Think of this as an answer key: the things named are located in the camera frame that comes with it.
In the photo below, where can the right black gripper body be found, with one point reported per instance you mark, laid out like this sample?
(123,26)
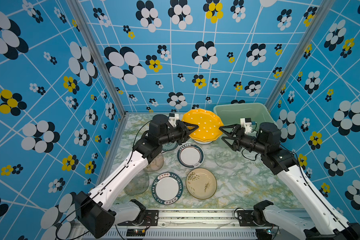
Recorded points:
(244,141)

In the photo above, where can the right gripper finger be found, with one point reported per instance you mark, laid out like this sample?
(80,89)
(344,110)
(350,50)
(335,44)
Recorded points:
(230,141)
(230,129)

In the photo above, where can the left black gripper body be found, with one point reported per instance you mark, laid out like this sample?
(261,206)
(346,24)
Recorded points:
(176,133)

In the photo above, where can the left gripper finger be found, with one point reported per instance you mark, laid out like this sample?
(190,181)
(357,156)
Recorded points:
(188,127)
(183,138)

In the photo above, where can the light green plastic bin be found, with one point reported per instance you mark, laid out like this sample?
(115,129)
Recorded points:
(232,113)

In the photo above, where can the yellow polka dot plate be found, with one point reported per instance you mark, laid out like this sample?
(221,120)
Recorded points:
(208,123)

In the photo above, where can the green red rim white plate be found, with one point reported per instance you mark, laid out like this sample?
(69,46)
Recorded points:
(190,156)

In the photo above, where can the green rim HAO SHI plate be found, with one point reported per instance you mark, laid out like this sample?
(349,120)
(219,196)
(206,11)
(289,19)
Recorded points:
(167,188)

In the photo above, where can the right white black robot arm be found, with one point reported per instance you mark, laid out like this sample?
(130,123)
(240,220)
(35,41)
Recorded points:
(326,222)

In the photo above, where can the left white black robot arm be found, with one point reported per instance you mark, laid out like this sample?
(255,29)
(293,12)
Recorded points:
(95,210)

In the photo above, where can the white plate cloud emblem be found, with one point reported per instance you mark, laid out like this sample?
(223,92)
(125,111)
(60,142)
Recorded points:
(203,143)

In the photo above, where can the blue patterned small plate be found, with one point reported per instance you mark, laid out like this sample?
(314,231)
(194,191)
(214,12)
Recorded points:
(169,147)

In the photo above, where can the beige bamboo print plate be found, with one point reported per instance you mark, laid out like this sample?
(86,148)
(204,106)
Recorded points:
(201,183)

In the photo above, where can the greenish glass plate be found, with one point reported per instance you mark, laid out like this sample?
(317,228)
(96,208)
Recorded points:
(138,185)

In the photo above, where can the right controller board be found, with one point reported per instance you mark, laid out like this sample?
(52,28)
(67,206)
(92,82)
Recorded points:
(264,234)

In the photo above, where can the controller board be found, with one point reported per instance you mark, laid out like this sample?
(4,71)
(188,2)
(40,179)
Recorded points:
(264,234)
(136,233)

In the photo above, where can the left controller board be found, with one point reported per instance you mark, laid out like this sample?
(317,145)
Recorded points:
(136,233)

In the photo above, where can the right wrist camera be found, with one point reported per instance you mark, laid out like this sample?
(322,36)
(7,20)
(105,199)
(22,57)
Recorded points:
(248,125)

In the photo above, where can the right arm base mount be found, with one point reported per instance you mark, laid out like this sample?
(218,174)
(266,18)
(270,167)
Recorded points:
(247,219)

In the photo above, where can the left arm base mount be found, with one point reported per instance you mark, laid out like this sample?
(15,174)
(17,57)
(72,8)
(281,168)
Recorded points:
(150,218)

